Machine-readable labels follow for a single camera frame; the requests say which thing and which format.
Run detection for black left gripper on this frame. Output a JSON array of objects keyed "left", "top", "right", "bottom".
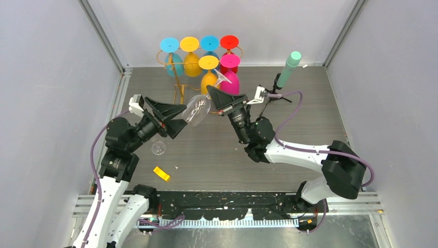
[{"left": 127, "top": 97, "right": 190, "bottom": 152}]

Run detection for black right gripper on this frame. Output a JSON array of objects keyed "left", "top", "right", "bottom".
[{"left": 207, "top": 87, "right": 251, "bottom": 145}]

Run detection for clear wine glass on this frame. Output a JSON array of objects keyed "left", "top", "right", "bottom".
[
  {"left": 181, "top": 69, "right": 232, "bottom": 127},
  {"left": 151, "top": 138, "right": 167, "bottom": 156}
]

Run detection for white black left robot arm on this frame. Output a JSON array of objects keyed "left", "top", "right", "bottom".
[{"left": 72, "top": 94, "right": 187, "bottom": 247}]

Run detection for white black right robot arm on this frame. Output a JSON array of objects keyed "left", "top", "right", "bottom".
[{"left": 207, "top": 86, "right": 374, "bottom": 212}]

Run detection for yellow wine glass front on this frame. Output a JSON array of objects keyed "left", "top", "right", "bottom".
[{"left": 198, "top": 55, "right": 219, "bottom": 95}]

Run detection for yellow wine glass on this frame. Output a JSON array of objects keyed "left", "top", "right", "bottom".
[
  {"left": 198, "top": 55, "right": 219, "bottom": 95},
  {"left": 180, "top": 36, "right": 202, "bottom": 77}
]

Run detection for pink wine glass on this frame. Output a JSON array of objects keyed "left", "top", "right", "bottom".
[{"left": 220, "top": 54, "right": 241, "bottom": 95}]

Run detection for yellow wine glass back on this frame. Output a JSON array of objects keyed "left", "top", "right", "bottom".
[{"left": 180, "top": 36, "right": 202, "bottom": 77}]

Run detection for blue wine glass left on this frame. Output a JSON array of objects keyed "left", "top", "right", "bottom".
[{"left": 160, "top": 37, "right": 184, "bottom": 77}]

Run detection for blue wine glass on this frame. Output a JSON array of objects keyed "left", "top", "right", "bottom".
[
  {"left": 160, "top": 37, "right": 184, "bottom": 77},
  {"left": 200, "top": 35, "right": 220, "bottom": 59}
]

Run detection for blue wine glass right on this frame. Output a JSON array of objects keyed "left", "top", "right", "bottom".
[{"left": 200, "top": 35, "right": 220, "bottom": 59}]

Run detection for red wine glass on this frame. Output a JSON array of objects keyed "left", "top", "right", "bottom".
[{"left": 220, "top": 35, "right": 239, "bottom": 74}]

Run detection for small black tripod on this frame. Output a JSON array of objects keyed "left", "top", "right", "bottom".
[{"left": 265, "top": 73, "right": 292, "bottom": 103}]

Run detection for yellow block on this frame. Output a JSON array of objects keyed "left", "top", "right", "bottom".
[{"left": 153, "top": 166, "right": 171, "bottom": 182}]

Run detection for mint green bottle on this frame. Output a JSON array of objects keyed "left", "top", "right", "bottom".
[{"left": 276, "top": 51, "right": 302, "bottom": 89}]

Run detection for gold wire glass rack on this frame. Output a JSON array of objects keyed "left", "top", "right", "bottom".
[{"left": 156, "top": 46, "right": 244, "bottom": 114}]

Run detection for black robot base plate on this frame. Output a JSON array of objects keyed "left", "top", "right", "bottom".
[{"left": 146, "top": 191, "right": 328, "bottom": 221}]

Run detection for aluminium frame rail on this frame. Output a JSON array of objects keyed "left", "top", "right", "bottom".
[{"left": 72, "top": 191, "right": 384, "bottom": 229}]

